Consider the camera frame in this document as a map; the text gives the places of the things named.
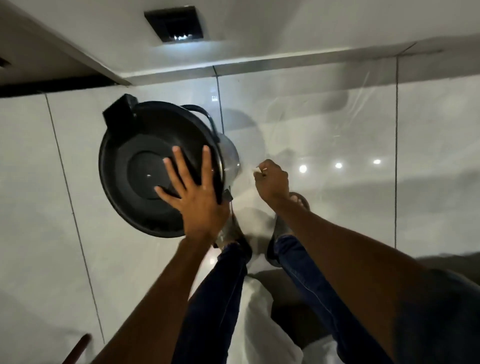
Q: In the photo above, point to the person's right hand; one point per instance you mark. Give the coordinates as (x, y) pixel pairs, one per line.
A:
(273, 183)

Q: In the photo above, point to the person's left hand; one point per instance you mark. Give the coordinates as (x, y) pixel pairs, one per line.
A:
(200, 210)

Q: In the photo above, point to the person's left little finger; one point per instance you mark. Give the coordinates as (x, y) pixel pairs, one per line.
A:
(167, 194)

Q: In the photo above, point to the person's right fingers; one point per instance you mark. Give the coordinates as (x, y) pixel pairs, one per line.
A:
(268, 168)

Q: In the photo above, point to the person's left middle finger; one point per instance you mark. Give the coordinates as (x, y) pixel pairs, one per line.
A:
(183, 165)

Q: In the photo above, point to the small white scrap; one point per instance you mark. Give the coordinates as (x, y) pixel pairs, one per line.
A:
(257, 170)

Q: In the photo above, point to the black round bin lid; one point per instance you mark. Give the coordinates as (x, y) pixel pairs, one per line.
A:
(131, 150)

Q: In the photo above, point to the person's left forearm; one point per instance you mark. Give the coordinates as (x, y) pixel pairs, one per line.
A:
(157, 307)

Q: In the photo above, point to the person's right forearm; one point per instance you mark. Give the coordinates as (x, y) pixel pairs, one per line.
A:
(337, 262)

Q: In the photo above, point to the steel pedal bin body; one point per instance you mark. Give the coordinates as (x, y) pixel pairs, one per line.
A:
(231, 157)

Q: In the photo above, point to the person's left sandal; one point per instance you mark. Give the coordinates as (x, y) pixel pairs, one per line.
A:
(229, 232)

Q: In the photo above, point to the person's left jeans leg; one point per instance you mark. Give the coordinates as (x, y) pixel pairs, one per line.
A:
(213, 311)

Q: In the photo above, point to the person's jeans leg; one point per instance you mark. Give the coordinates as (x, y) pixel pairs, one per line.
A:
(318, 296)
(213, 311)

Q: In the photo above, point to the person's right jeans leg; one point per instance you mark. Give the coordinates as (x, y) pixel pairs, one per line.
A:
(318, 296)

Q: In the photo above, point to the white cloth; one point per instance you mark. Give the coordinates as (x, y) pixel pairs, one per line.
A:
(258, 330)

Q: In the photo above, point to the dark blue shirt sleeve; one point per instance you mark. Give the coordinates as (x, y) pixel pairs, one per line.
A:
(442, 318)

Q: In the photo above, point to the dark square wall vent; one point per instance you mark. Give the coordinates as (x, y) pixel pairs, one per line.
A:
(174, 23)

